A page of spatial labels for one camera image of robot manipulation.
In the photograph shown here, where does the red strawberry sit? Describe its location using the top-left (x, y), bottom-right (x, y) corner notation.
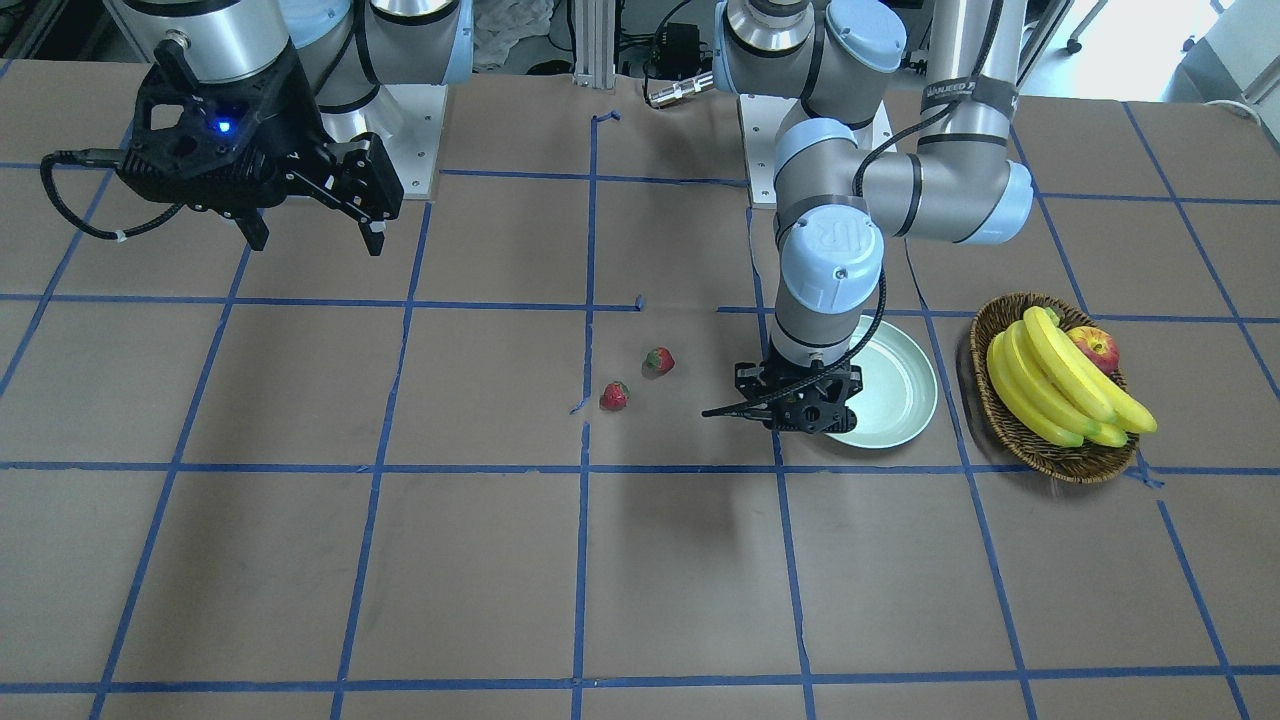
top-left (598, 380), bottom-right (632, 413)
top-left (643, 346), bottom-right (676, 378)

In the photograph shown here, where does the pale green plate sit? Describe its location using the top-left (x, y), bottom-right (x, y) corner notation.
top-left (826, 320), bottom-right (940, 448)

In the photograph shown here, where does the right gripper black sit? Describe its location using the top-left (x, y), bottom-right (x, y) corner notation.
top-left (116, 40), bottom-right (404, 258)

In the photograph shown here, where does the red apple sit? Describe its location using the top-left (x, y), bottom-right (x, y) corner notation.
top-left (1068, 325), bottom-right (1120, 375)

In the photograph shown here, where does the aluminium frame post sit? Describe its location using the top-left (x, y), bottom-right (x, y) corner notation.
top-left (566, 0), bottom-right (618, 94)

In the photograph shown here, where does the yellow banana bunch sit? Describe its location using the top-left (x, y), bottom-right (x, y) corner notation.
top-left (982, 305), bottom-right (1158, 448)

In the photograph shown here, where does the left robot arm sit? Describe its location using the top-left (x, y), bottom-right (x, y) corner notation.
top-left (713, 1), bottom-right (1033, 434)

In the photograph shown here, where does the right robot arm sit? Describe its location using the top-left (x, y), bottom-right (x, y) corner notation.
top-left (110, 1), bottom-right (474, 256)

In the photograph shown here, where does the woven wicker basket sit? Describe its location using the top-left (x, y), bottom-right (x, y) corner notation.
top-left (959, 292), bottom-right (1155, 484)

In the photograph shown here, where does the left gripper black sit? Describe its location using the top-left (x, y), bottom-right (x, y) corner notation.
top-left (733, 356), bottom-right (863, 434)

